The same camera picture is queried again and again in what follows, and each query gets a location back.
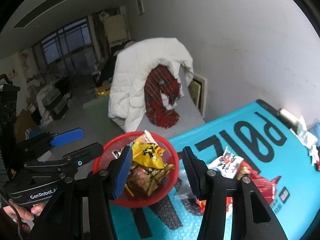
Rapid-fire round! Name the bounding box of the white snack packet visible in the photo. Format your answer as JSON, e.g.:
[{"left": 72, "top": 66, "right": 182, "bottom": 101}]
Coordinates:
[{"left": 207, "top": 147, "right": 244, "bottom": 179}]

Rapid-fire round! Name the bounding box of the orange red snack packet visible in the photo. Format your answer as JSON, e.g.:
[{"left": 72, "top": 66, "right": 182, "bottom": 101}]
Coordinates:
[{"left": 196, "top": 197, "right": 233, "bottom": 218}]

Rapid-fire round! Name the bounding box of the light blue deer humidifier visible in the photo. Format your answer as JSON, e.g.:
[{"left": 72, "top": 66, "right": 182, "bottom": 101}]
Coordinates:
[{"left": 309, "top": 120, "right": 320, "bottom": 147}]

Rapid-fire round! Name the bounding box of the person's left hand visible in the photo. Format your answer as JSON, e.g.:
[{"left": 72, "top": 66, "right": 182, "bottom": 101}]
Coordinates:
[{"left": 2, "top": 200, "right": 47, "bottom": 222}]

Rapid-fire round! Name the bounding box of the window with dark frame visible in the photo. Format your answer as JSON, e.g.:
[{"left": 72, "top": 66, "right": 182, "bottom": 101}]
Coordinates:
[{"left": 32, "top": 17, "right": 98, "bottom": 78}]

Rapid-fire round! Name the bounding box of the beige bread snack packet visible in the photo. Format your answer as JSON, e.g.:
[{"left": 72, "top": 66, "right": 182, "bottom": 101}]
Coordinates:
[{"left": 132, "top": 130, "right": 158, "bottom": 146}]

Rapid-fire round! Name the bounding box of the wall access panel frame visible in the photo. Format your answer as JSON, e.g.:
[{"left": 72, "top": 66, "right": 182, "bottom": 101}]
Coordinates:
[{"left": 188, "top": 74, "right": 207, "bottom": 118}]

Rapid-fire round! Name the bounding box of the red plastic mesh basket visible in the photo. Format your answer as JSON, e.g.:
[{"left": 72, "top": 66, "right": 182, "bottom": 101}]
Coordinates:
[{"left": 92, "top": 132, "right": 180, "bottom": 208}]

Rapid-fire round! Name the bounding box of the red plaid scarf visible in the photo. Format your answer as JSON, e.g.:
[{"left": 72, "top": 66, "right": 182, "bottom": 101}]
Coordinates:
[{"left": 144, "top": 65, "right": 181, "bottom": 128}]

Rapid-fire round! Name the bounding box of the crumpled white tissue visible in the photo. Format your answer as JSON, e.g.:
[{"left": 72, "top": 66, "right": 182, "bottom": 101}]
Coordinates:
[{"left": 296, "top": 115, "right": 319, "bottom": 165}]

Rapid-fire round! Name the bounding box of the white quilted jacket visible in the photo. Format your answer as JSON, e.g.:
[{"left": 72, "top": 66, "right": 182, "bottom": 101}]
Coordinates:
[{"left": 108, "top": 37, "right": 194, "bottom": 132}]

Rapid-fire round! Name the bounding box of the nutritious cereal packet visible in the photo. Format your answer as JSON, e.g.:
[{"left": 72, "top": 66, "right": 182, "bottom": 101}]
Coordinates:
[{"left": 125, "top": 163, "right": 175, "bottom": 197}]

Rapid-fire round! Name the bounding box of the dark red foil packet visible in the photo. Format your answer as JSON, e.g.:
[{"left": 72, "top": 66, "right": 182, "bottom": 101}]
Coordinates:
[{"left": 237, "top": 160, "right": 281, "bottom": 205}]

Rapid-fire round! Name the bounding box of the clear zip bag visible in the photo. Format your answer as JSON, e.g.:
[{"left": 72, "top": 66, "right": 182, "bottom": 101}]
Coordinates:
[{"left": 175, "top": 170, "right": 196, "bottom": 200}]

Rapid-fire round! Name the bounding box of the teal mat with black letters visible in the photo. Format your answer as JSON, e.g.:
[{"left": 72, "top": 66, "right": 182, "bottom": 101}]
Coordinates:
[{"left": 111, "top": 100, "right": 319, "bottom": 239}]

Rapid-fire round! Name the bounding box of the yellow black snack packet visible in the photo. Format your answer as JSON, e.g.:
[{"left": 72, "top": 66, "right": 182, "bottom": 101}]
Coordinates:
[{"left": 131, "top": 141, "right": 165, "bottom": 169}]

